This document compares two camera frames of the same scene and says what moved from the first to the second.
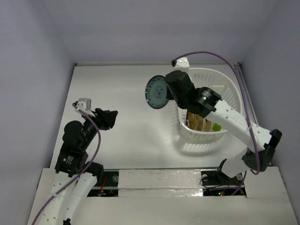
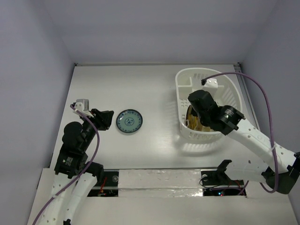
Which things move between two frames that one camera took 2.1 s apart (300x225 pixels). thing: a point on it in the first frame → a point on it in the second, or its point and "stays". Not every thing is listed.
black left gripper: x=106 y=117 stays
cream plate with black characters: x=203 y=125 stays
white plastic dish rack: x=204 y=77 stays
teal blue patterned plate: x=156 y=91 → x=129 y=121
